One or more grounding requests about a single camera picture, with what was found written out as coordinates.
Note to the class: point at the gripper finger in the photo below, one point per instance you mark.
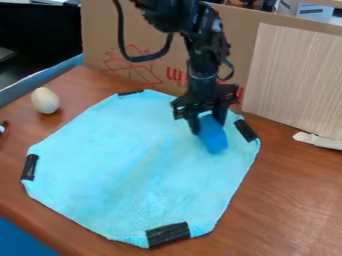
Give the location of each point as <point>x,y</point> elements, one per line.
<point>220,113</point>
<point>193,124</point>

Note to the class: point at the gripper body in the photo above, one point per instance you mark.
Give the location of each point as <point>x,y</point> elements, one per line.
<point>201,95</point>

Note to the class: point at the blue toy figure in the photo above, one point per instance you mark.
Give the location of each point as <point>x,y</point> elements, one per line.
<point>213,136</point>

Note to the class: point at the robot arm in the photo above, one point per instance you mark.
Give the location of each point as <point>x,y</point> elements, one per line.
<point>196,20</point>

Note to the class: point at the light blue cloth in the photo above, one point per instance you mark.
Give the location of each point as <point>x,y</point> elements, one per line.
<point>133,166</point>

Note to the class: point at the cardboard box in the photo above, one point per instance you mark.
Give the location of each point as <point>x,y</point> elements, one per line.
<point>142,46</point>

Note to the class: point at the light wooden board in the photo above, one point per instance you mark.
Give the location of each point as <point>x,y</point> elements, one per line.
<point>294,80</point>

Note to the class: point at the crumpled white paper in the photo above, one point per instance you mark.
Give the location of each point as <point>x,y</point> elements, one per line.
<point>318,140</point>

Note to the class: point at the white box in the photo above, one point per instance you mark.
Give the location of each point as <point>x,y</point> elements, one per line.
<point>307,10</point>

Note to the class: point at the cream toy egg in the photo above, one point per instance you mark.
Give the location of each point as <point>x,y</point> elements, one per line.
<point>45,100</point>

